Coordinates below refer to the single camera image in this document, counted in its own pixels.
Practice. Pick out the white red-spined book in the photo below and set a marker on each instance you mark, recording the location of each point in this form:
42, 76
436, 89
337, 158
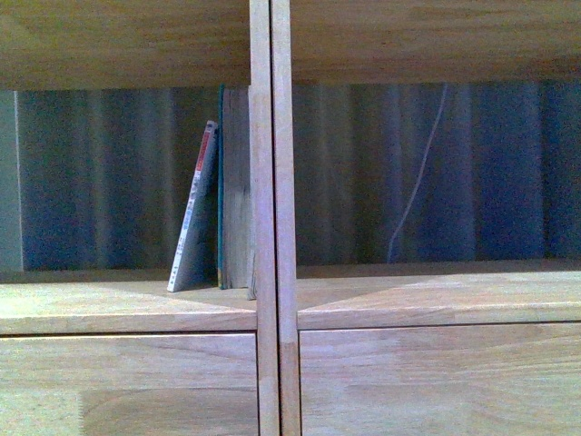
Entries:
190, 218

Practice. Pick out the wooden shelf unit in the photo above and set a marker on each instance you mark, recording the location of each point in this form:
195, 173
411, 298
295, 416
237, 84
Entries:
444, 348
112, 351

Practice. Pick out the left wooden shelf unit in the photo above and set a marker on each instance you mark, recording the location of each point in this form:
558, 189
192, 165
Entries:
112, 351

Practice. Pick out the blue curtain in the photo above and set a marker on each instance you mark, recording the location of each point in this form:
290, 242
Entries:
419, 173

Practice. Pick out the right wooden shelf unit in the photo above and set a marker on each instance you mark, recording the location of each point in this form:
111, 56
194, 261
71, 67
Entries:
444, 348

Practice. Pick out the thin green book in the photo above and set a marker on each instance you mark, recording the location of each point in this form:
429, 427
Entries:
220, 191

